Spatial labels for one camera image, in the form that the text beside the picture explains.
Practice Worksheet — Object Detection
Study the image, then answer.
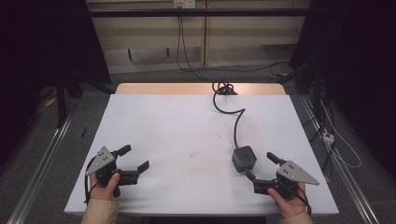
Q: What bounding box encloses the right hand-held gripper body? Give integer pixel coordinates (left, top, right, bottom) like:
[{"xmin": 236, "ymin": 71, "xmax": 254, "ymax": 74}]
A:
[{"xmin": 253, "ymin": 160, "xmax": 320, "ymax": 200}]

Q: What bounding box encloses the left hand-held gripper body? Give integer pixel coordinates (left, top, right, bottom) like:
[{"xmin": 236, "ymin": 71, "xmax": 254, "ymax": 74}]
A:
[{"xmin": 85, "ymin": 146, "xmax": 140, "ymax": 198}]

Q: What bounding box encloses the black cube power socket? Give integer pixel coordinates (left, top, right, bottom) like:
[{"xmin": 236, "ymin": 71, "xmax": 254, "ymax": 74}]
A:
[{"xmin": 231, "ymin": 145, "xmax": 258, "ymax": 174}]

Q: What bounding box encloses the person's left hand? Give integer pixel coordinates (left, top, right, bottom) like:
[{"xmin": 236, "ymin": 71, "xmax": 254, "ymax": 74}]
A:
[{"xmin": 89, "ymin": 172, "xmax": 121, "ymax": 202}]

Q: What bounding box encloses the person's right hand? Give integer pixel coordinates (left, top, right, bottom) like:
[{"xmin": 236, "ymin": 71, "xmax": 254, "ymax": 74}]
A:
[{"xmin": 267, "ymin": 182, "xmax": 308, "ymax": 219}]

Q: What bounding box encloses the white table mat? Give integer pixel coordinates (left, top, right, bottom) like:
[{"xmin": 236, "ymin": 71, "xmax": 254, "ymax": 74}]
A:
[{"xmin": 64, "ymin": 93, "xmax": 340, "ymax": 217}]

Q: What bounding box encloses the white power strip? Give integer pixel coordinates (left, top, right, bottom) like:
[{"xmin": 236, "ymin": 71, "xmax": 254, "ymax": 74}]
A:
[{"xmin": 322, "ymin": 131, "xmax": 336, "ymax": 146}]

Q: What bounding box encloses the black metal stand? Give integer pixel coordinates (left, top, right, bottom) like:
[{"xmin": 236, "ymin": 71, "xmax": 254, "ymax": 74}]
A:
[{"xmin": 54, "ymin": 73, "xmax": 69, "ymax": 129}]

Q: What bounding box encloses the yellow floor tape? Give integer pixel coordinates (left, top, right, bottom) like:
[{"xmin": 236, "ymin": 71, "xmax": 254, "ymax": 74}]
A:
[{"xmin": 44, "ymin": 95, "xmax": 59, "ymax": 108}]

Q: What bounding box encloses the wooden table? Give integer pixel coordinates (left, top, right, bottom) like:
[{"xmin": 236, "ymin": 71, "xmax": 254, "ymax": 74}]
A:
[{"xmin": 115, "ymin": 82, "xmax": 287, "ymax": 96}]

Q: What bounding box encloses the black curtain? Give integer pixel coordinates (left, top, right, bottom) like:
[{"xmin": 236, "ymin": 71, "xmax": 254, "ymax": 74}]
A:
[
  {"xmin": 289, "ymin": 0, "xmax": 396, "ymax": 171},
  {"xmin": 0, "ymin": 0, "xmax": 112, "ymax": 169}
]

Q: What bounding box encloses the black horizontal metal bar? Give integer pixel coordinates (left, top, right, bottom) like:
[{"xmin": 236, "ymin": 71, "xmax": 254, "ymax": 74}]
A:
[{"xmin": 88, "ymin": 7, "xmax": 313, "ymax": 19}]

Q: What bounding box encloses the left hand-held gripper cable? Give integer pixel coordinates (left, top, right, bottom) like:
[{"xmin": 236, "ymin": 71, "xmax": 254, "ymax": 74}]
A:
[{"xmin": 83, "ymin": 156, "xmax": 98, "ymax": 205}]

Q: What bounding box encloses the hand-held gripper cable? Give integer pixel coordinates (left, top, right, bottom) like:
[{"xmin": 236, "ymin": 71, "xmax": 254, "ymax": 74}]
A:
[
  {"xmin": 294, "ymin": 186, "xmax": 313, "ymax": 217},
  {"xmin": 83, "ymin": 156, "xmax": 98, "ymax": 205}
]

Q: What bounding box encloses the right hand-held gripper cable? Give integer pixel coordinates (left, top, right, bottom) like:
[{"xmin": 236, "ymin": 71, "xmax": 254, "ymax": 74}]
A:
[{"xmin": 294, "ymin": 186, "xmax": 313, "ymax": 217}]

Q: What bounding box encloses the aluminium floor rail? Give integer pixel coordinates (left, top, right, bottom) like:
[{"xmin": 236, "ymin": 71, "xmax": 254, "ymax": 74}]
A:
[
  {"xmin": 299, "ymin": 94, "xmax": 381, "ymax": 224},
  {"xmin": 7, "ymin": 113, "xmax": 78, "ymax": 224}
]

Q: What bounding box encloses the thick black power cable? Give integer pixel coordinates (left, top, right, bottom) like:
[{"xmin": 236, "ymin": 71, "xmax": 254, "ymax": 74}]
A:
[{"xmin": 212, "ymin": 80, "xmax": 247, "ymax": 149}]

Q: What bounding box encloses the white floor cable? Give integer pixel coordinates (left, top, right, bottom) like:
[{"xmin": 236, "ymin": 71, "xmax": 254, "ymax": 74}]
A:
[{"xmin": 319, "ymin": 98, "xmax": 362, "ymax": 170}]

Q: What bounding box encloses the thin black wall cable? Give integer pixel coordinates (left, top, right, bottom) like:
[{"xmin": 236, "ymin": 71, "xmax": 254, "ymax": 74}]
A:
[{"xmin": 176, "ymin": 15, "xmax": 292, "ymax": 82}]

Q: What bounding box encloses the white wall socket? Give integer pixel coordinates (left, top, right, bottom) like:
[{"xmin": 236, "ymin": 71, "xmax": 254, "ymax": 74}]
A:
[{"xmin": 173, "ymin": 0, "xmax": 197, "ymax": 9}]

